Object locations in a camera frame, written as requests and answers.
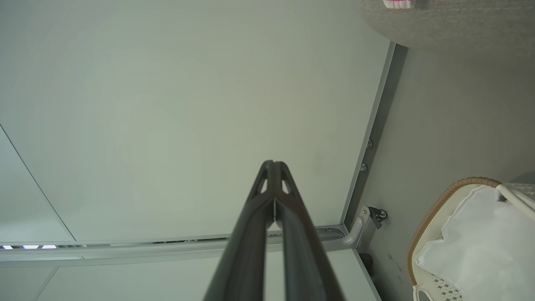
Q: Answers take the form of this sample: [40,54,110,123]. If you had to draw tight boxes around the grey bracket with black caster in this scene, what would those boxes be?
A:
[334,205,388,251]

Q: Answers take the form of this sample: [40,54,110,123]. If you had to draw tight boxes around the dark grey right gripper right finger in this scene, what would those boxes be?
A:
[275,161,346,301]

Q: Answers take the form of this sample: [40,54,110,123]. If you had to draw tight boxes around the grey metal panel rail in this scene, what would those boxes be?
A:
[0,225,349,268]
[339,41,409,228]

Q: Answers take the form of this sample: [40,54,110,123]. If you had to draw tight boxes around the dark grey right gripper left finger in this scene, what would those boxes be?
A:
[204,160,276,301]

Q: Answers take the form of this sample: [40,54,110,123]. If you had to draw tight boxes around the white basket liner cloth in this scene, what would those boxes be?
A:
[414,184,535,301]

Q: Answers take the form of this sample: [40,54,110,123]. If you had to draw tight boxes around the beige fabric sofa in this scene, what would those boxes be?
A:
[357,0,535,57]

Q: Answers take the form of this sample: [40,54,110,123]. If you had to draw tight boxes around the wicker rim laundry basket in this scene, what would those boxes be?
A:
[406,177,535,301]

